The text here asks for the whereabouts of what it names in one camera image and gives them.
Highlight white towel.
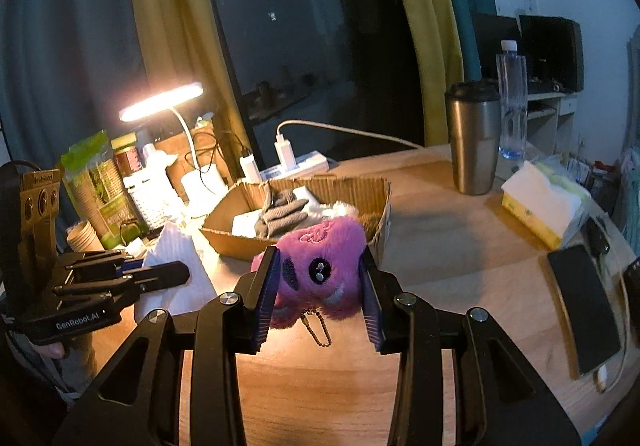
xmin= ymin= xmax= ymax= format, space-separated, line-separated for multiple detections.
xmin=232 ymin=187 xmax=359 ymax=238

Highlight grey dotted glove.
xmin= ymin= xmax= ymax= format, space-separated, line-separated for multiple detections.
xmin=254 ymin=185 xmax=308 ymax=239

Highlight pink plush toy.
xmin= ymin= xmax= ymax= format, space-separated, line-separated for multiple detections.
xmin=270 ymin=216 xmax=368 ymax=329

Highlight person left hand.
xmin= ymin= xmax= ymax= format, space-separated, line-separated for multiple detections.
xmin=32 ymin=342 xmax=66 ymax=359

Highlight stacked paper cups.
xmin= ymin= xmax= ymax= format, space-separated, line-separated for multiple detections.
xmin=66 ymin=221 xmax=104 ymax=252

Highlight white woven basket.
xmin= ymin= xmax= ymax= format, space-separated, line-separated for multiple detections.
xmin=122 ymin=167 xmax=183 ymax=230

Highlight brown cardboard box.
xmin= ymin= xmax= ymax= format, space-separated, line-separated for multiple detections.
xmin=201 ymin=175 xmax=392 ymax=264

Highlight black smartphone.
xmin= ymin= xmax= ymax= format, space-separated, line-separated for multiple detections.
xmin=547 ymin=244 xmax=622 ymax=376

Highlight white desk lamp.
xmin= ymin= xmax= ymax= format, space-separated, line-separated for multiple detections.
xmin=118 ymin=80 xmax=228 ymax=218

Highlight brown cardboard carton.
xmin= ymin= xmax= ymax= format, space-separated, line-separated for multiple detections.
xmin=154 ymin=122 xmax=237 ymax=202

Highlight yellow tissue pack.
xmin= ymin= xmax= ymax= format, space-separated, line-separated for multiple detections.
xmin=501 ymin=161 xmax=592 ymax=251

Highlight teal curtain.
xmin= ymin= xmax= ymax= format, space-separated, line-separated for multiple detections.
xmin=1 ymin=0 xmax=148 ymax=169

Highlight white power strip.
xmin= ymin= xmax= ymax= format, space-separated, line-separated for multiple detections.
xmin=259 ymin=151 xmax=329 ymax=181

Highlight yellow curtain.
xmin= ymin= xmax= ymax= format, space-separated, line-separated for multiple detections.
xmin=132 ymin=0 xmax=463 ymax=164

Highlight steel travel mug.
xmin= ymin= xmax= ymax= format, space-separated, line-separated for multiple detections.
xmin=445 ymin=80 xmax=501 ymax=195

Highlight clear water bottle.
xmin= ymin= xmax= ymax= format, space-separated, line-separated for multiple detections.
xmin=496 ymin=39 xmax=528 ymax=161

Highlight black computer monitor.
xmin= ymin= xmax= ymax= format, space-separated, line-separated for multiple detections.
xmin=473 ymin=13 xmax=584 ymax=94

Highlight white charger with black cable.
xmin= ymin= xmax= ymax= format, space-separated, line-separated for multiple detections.
xmin=192 ymin=129 xmax=264 ymax=185

